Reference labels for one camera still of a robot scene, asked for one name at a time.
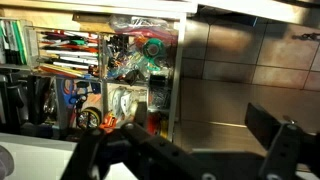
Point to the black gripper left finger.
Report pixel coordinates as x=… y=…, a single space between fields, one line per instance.
x=148 y=157

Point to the round colourful tin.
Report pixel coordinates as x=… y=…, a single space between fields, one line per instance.
x=89 y=117

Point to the blue handled scissors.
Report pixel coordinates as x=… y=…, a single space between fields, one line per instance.
x=74 y=91

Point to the clear drawer organizer with supplies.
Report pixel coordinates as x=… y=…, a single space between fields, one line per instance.
x=123 y=85

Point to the green tape dispenser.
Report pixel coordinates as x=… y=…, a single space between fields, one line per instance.
x=153 y=48

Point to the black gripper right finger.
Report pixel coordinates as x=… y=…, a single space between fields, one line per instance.
x=287 y=145

